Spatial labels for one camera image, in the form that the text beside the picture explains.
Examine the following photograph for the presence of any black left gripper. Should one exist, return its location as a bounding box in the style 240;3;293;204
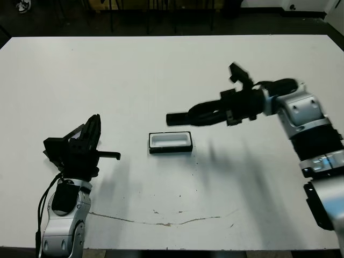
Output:
58;114;121;181

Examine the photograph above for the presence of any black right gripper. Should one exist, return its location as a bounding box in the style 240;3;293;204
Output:
188;90;266;126

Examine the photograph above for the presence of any black slim camera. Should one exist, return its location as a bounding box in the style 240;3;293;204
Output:
166;112;196;127

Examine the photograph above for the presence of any black box with white insert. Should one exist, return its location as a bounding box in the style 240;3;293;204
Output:
148;131;194;154

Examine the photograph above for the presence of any white sneaker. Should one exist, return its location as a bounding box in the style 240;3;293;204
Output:
16;0;32;13

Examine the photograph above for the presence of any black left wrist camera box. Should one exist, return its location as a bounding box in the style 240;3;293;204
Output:
42;137;71;165

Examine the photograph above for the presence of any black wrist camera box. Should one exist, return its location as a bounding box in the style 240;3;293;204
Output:
228;63;255;91
42;137;71;165

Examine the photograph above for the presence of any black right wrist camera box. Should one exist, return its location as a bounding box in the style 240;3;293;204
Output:
228;63;255;91

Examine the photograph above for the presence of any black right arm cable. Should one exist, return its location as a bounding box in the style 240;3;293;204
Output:
252;78;298;95

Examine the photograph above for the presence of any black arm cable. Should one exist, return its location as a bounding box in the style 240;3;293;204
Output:
35;173;64;253
252;78;298;95

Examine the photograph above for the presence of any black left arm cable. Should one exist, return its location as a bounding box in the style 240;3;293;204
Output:
35;173;64;253

